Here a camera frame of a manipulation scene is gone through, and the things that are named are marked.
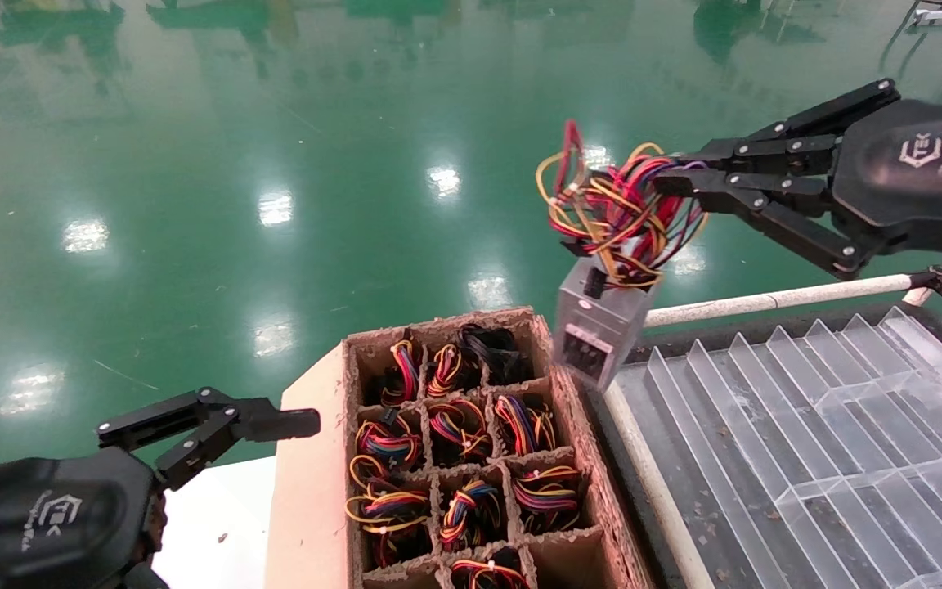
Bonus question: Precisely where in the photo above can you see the power supply with coloured cables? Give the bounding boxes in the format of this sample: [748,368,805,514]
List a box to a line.
[355,407,427,467]
[494,393,560,457]
[512,465,585,537]
[428,397,495,467]
[346,454,433,565]
[377,337,424,408]
[438,479,509,551]
[448,546,531,589]
[426,342,480,399]

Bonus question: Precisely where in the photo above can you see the brown pulp divider box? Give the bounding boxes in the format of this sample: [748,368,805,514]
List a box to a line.
[344,307,656,589]

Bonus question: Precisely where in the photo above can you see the long white frame pipe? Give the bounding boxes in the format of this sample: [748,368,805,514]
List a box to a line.
[643,274,922,330]

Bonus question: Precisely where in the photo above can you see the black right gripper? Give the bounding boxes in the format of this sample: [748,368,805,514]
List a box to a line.
[655,79,942,277]

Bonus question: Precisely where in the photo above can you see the power supply with black cables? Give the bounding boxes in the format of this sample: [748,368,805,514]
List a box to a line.
[459,323,533,385]

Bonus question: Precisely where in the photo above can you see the grey power supply coloured cables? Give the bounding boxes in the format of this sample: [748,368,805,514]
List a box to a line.
[535,119,711,393]

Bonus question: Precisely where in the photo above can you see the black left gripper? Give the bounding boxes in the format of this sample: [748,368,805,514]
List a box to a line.
[0,388,321,589]

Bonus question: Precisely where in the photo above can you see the beige cardboard sheet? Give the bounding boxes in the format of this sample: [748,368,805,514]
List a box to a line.
[265,342,353,589]

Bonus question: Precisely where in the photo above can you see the clear plastic divider tray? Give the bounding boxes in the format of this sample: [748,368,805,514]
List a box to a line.
[618,307,942,589]

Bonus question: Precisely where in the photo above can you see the black pipe corner connector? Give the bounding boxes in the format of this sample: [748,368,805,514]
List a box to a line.
[911,265,942,308]

